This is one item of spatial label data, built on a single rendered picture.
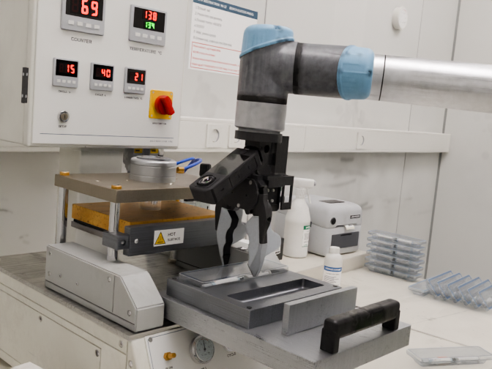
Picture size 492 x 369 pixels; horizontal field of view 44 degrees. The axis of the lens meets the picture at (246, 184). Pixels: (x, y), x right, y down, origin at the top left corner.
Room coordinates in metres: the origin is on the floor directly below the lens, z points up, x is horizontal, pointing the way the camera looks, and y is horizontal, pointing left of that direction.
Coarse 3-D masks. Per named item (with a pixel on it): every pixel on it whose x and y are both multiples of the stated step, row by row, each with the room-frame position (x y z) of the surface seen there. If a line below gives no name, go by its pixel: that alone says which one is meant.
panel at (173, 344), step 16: (160, 336) 0.82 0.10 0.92; (176, 336) 0.84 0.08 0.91; (192, 336) 0.86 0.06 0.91; (160, 352) 0.81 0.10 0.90; (176, 352) 0.83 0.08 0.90; (224, 352) 0.89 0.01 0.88; (160, 368) 0.80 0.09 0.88; (176, 368) 0.82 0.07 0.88; (192, 368) 0.84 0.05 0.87; (208, 368) 0.86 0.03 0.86; (224, 368) 0.88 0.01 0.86; (240, 368) 0.90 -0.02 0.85; (256, 368) 0.92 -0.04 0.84
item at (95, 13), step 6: (72, 0) 1.06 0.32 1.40; (78, 0) 1.07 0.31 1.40; (84, 0) 1.08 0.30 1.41; (90, 0) 1.09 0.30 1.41; (96, 0) 1.10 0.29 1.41; (72, 6) 1.06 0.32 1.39; (78, 6) 1.07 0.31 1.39; (84, 6) 1.08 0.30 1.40; (90, 6) 1.09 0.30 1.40; (96, 6) 1.10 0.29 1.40; (72, 12) 1.06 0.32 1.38; (78, 12) 1.07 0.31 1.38; (84, 12) 1.08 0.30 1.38; (90, 12) 1.09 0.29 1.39; (96, 12) 1.10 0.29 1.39
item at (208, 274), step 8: (232, 264) 0.93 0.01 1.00; (240, 264) 0.93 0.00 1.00; (264, 264) 0.95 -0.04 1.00; (272, 264) 0.95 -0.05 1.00; (280, 264) 0.95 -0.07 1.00; (184, 272) 0.86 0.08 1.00; (192, 272) 0.86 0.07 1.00; (200, 272) 0.87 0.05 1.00; (208, 272) 0.87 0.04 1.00; (216, 272) 0.87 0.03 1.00; (224, 272) 0.88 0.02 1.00; (232, 272) 0.88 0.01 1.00; (240, 272) 0.88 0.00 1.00; (248, 272) 0.89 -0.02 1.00; (200, 280) 0.82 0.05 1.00; (208, 280) 0.83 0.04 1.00
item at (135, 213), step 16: (80, 208) 1.02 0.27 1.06; (96, 208) 1.01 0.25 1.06; (128, 208) 1.04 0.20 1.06; (144, 208) 1.03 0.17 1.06; (160, 208) 1.05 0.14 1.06; (176, 208) 1.08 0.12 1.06; (192, 208) 1.09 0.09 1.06; (80, 224) 1.01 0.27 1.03; (96, 224) 0.98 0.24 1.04; (128, 224) 0.92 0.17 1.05
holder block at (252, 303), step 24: (168, 288) 0.85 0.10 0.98; (192, 288) 0.82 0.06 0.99; (216, 288) 0.82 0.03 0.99; (240, 288) 0.83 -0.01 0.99; (264, 288) 0.85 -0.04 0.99; (288, 288) 0.89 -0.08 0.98; (312, 288) 0.86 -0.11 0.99; (336, 288) 0.88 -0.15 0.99; (216, 312) 0.78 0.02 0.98; (240, 312) 0.75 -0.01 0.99; (264, 312) 0.76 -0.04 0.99
